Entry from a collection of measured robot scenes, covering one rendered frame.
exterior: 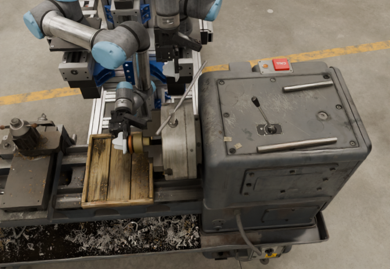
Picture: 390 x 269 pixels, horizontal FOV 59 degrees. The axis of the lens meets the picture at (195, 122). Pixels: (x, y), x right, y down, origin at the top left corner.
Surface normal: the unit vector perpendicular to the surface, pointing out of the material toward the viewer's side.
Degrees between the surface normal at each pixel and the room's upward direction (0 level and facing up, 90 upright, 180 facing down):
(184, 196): 0
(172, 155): 53
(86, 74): 90
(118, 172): 0
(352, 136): 0
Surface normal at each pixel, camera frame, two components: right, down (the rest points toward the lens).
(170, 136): 0.04, -0.17
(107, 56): -0.43, 0.73
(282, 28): 0.00, -0.58
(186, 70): 0.06, 0.81
